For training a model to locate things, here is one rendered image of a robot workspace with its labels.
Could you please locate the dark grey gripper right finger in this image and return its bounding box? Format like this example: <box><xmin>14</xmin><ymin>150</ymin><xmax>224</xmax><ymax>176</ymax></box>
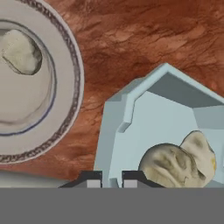
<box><xmin>121</xmin><ymin>170</ymin><xmax>165</xmax><ymax>189</ymax></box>

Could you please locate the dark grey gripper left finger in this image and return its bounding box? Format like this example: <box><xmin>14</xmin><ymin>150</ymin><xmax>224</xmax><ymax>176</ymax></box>
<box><xmin>59</xmin><ymin>171</ymin><xmax>103</xmax><ymax>189</ymax></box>

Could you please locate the pale blue tupperware container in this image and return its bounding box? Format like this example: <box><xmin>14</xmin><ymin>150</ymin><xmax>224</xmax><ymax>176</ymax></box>
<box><xmin>93</xmin><ymin>62</ymin><xmax>224</xmax><ymax>189</ymax></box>

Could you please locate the cream dumpling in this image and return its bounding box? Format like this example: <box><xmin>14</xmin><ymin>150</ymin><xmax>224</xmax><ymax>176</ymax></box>
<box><xmin>1</xmin><ymin>28</ymin><xmax>44</xmax><ymax>76</ymax></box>
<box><xmin>178</xmin><ymin>129</ymin><xmax>218</xmax><ymax>186</ymax></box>
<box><xmin>137</xmin><ymin>143</ymin><xmax>207</xmax><ymax>189</ymax></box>

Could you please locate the pale grey flat object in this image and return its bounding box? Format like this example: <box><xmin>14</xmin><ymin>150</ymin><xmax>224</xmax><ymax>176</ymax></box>
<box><xmin>0</xmin><ymin>170</ymin><xmax>71</xmax><ymax>189</ymax></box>

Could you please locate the white plate with patterned rim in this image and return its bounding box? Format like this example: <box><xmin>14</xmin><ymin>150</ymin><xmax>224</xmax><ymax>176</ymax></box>
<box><xmin>0</xmin><ymin>0</ymin><xmax>86</xmax><ymax>165</ymax></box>

